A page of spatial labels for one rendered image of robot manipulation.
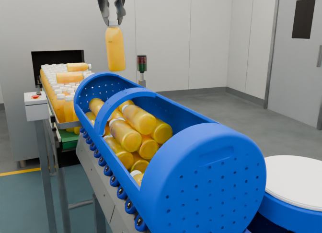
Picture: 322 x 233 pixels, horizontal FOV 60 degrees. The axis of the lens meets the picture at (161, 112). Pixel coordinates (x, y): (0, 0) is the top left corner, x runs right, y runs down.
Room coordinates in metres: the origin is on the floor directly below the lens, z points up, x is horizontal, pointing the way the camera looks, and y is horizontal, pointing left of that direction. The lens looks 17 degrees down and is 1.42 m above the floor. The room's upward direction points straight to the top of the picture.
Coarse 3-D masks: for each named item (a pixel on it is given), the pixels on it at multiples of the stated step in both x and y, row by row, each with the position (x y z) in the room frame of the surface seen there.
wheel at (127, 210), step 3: (126, 201) 0.67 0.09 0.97; (129, 201) 0.66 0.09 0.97; (126, 204) 0.66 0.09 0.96; (129, 204) 0.65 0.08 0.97; (132, 204) 0.64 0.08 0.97; (126, 207) 0.65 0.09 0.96; (129, 207) 0.64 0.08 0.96; (132, 207) 0.63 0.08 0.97; (126, 210) 0.64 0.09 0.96; (129, 210) 0.63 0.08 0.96; (132, 210) 0.63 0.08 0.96; (135, 210) 0.63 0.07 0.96; (129, 213) 0.63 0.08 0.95; (132, 213) 0.63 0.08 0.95
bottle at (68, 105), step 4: (68, 100) 1.39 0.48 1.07; (72, 100) 1.40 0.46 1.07; (64, 104) 1.39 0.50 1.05; (68, 104) 1.38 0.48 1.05; (72, 104) 1.39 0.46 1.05; (64, 108) 1.38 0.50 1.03; (68, 108) 1.37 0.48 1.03; (64, 112) 1.38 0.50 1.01; (68, 112) 1.37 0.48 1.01; (64, 116) 1.39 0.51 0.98; (68, 116) 1.37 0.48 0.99; (72, 116) 1.38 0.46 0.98; (68, 120) 1.37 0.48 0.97; (72, 120) 1.38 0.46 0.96; (68, 128) 1.38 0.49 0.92; (72, 128) 1.38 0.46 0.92
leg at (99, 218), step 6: (96, 198) 1.19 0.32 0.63; (96, 204) 1.18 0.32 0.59; (96, 210) 1.18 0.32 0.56; (102, 210) 1.20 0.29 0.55; (96, 216) 1.18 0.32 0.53; (102, 216) 1.19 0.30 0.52; (96, 222) 1.18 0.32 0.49; (102, 222) 1.19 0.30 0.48; (96, 228) 1.18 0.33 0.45; (102, 228) 1.19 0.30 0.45
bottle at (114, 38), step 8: (112, 32) 1.06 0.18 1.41; (120, 32) 1.08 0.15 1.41; (112, 40) 1.06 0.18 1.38; (120, 40) 1.07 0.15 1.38; (112, 48) 1.06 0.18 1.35; (120, 48) 1.07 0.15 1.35; (112, 56) 1.06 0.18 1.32; (120, 56) 1.07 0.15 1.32; (112, 64) 1.07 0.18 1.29; (120, 64) 1.07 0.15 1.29
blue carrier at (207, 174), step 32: (96, 96) 1.25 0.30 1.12; (128, 96) 0.84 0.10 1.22; (160, 96) 0.85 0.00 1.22; (96, 128) 0.82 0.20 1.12; (192, 128) 0.53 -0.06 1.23; (224, 128) 0.53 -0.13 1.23; (160, 160) 0.48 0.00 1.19; (192, 160) 0.46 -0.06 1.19; (224, 160) 0.50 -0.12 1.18; (256, 160) 0.53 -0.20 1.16; (128, 192) 0.55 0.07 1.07; (160, 192) 0.44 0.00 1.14; (192, 192) 0.47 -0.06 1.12; (224, 192) 0.50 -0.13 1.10; (256, 192) 0.54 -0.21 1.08; (160, 224) 0.44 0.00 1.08; (192, 224) 0.47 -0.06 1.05; (224, 224) 0.50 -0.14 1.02
